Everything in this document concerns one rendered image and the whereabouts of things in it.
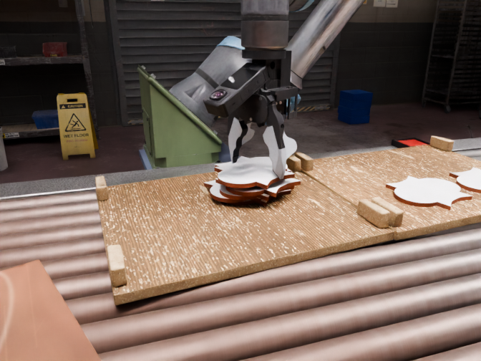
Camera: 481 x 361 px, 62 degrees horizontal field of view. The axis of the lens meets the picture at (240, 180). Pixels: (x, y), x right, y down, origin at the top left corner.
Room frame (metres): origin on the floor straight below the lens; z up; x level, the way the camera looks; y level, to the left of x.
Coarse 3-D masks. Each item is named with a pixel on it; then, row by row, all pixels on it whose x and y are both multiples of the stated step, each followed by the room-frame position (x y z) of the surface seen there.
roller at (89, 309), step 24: (432, 240) 0.53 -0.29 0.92; (456, 240) 0.54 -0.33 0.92; (480, 240) 0.54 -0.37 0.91; (288, 264) 0.47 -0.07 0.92; (312, 264) 0.47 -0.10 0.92; (336, 264) 0.47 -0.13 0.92; (360, 264) 0.48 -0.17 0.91; (384, 264) 0.49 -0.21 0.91; (192, 288) 0.42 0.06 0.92; (216, 288) 0.42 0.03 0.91; (240, 288) 0.43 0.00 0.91; (264, 288) 0.43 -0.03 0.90; (72, 312) 0.37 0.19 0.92; (96, 312) 0.38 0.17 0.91; (120, 312) 0.38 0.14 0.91; (144, 312) 0.39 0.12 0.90
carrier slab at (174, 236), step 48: (96, 192) 0.68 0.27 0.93; (144, 192) 0.68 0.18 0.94; (192, 192) 0.68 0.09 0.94; (144, 240) 0.50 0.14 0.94; (192, 240) 0.50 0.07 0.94; (240, 240) 0.50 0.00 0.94; (288, 240) 0.50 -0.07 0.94; (336, 240) 0.50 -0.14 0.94; (384, 240) 0.53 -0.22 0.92; (144, 288) 0.39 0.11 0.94
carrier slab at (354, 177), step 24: (336, 168) 0.81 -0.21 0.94; (360, 168) 0.81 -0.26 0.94; (384, 168) 0.81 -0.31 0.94; (408, 168) 0.81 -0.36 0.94; (432, 168) 0.81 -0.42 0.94; (456, 168) 0.81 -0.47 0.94; (480, 168) 0.81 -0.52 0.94; (336, 192) 0.68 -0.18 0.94; (360, 192) 0.68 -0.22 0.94; (384, 192) 0.68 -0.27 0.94; (408, 216) 0.58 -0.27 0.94; (432, 216) 0.58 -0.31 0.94; (456, 216) 0.58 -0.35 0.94; (480, 216) 0.59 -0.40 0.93
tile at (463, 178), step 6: (474, 168) 0.79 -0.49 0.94; (450, 174) 0.76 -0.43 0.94; (456, 174) 0.75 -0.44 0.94; (462, 174) 0.75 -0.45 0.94; (468, 174) 0.75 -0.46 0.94; (474, 174) 0.75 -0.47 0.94; (480, 174) 0.75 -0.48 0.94; (462, 180) 0.72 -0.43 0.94; (468, 180) 0.72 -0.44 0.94; (474, 180) 0.72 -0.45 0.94; (480, 180) 0.72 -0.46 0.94; (462, 186) 0.70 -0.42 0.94; (468, 186) 0.69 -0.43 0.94; (474, 186) 0.69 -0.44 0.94; (480, 186) 0.69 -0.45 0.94; (480, 192) 0.67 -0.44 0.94
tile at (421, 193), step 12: (408, 180) 0.72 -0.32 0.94; (420, 180) 0.72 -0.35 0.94; (432, 180) 0.72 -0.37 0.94; (444, 180) 0.72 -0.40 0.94; (396, 192) 0.66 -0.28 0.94; (408, 192) 0.66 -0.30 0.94; (420, 192) 0.66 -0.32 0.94; (432, 192) 0.66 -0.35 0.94; (444, 192) 0.66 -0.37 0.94; (456, 192) 0.66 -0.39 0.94; (408, 204) 0.63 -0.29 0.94; (420, 204) 0.62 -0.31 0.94; (432, 204) 0.62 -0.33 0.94; (444, 204) 0.61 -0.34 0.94
